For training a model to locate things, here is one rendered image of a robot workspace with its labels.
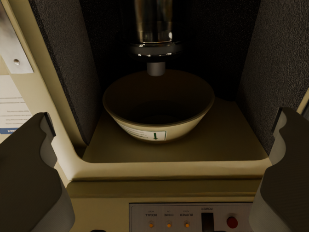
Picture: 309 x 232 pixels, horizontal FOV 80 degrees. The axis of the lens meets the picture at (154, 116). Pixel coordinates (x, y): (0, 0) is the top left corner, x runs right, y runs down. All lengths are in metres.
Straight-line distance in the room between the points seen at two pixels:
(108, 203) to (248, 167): 0.20
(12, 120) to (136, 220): 0.78
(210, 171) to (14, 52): 0.26
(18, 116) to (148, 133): 0.75
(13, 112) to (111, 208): 0.72
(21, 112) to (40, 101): 0.69
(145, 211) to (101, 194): 0.07
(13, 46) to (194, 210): 0.27
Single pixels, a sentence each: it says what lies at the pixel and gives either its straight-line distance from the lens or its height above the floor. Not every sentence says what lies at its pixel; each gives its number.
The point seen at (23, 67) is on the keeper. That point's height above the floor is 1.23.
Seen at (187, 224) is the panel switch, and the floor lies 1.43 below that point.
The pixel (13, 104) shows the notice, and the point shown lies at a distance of 0.91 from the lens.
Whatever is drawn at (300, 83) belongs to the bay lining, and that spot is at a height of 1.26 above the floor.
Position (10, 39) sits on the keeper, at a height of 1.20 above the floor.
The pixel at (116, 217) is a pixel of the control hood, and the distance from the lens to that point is 0.30.
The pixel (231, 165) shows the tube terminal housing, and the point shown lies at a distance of 0.28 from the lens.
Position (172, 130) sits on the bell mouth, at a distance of 0.25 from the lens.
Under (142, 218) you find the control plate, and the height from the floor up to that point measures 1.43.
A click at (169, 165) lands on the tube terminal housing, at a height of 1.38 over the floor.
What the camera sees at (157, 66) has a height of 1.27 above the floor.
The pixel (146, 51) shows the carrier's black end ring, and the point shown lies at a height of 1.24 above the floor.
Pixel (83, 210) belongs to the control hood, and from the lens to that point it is 0.31.
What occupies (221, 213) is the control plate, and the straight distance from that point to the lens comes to 0.30.
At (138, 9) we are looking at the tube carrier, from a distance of 0.22.
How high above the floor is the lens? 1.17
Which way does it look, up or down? 37 degrees up
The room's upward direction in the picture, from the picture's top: 177 degrees clockwise
